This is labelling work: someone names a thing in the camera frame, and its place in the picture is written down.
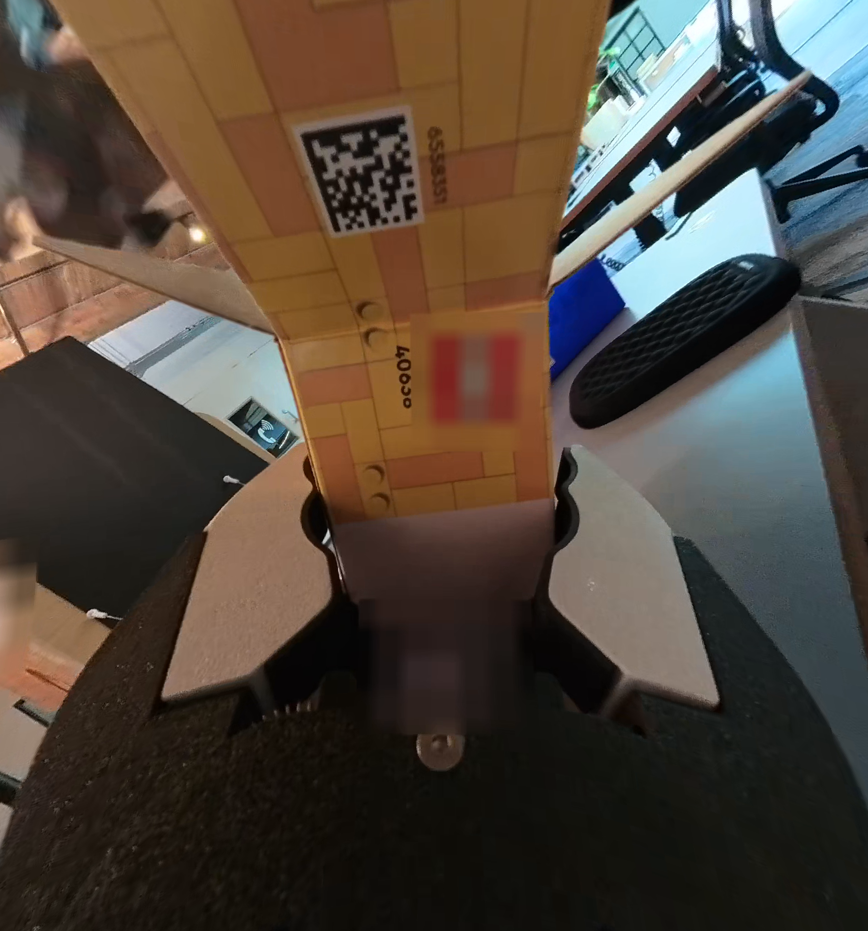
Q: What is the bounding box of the green potted plant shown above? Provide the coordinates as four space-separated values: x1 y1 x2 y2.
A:
587 44 624 110

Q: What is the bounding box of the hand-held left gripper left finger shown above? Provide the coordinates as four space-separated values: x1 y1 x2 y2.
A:
159 454 358 717

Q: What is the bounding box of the wood-edged office desk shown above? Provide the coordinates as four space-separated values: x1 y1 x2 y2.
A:
561 22 729 234

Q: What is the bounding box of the black flat panel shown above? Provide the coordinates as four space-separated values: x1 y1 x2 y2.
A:
0 336 271 619

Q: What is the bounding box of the black mesh wrist rest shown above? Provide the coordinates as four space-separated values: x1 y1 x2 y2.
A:
568 255 802 430

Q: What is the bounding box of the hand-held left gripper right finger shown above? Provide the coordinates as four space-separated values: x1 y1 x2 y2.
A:
534 445 722 717

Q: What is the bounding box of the yellow brick-print cardboard box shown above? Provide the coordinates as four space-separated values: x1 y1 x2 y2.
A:
32 0 813 605

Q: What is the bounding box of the black office chair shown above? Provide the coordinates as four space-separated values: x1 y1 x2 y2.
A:
710 0 868 223

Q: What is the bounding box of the blue plastic bin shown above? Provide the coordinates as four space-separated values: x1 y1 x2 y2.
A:
548 258 627 379

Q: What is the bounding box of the phone symbol sign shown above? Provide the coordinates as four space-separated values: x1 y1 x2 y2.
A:
226 399 293 455

